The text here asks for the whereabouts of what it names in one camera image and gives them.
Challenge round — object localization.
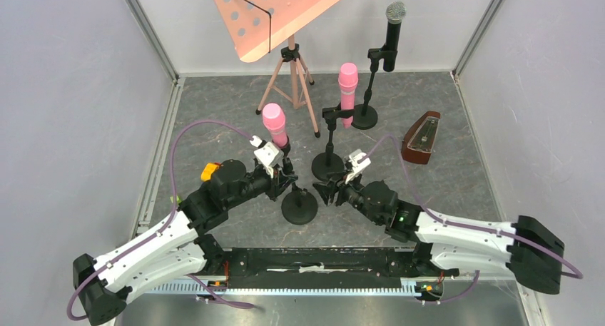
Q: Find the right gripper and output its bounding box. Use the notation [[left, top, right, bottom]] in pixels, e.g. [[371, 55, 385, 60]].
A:
[[312, 169, 382, 226]]

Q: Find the black microphone stand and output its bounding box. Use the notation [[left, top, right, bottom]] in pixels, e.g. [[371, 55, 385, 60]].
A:
[[352, 48, 398, 130], [311, 103, 354, 181], [281, 141, 318, 225]]

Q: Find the pink microphone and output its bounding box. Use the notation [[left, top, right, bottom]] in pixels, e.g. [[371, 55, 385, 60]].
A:
[[338, 62, 359, 111], [261, 103, 288, 148]]

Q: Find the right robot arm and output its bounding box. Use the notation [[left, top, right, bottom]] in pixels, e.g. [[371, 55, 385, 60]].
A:
[[313, 176, 564, 295]]

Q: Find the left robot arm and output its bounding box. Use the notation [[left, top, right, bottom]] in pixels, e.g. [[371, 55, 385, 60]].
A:
[[67, 158, 298, 325]]

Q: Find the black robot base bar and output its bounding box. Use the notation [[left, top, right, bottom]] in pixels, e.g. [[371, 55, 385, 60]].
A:
[[199, 248, 459, 289]]

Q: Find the pink music stand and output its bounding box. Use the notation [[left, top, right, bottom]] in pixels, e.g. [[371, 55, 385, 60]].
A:
[[214, 0, 341, 137]]

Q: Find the black microphone silver grille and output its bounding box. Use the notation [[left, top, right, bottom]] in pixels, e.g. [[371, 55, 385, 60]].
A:
[[382, 1, 407, 72]]

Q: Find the colourful toy block stack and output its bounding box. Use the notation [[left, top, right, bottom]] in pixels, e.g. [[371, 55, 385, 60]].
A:
[[200, 163, 221, 182]]

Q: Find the brown metronome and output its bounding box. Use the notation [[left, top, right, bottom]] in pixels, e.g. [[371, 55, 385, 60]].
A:
[[401, 111, 441, 165]]

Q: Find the small green cube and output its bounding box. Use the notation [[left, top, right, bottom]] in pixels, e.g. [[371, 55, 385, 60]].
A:
[[171, 195, 181, 205]]

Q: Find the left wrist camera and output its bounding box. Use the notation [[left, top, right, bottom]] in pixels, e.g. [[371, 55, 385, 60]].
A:
[[250, 136, 284, 178]]

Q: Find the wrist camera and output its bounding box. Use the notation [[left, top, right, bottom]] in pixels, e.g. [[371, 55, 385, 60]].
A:
[[344, 149, 371, 184], [250, 136, 284, 178]]

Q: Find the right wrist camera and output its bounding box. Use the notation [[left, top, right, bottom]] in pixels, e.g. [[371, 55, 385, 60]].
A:
[[344, 149, 371, 184]]

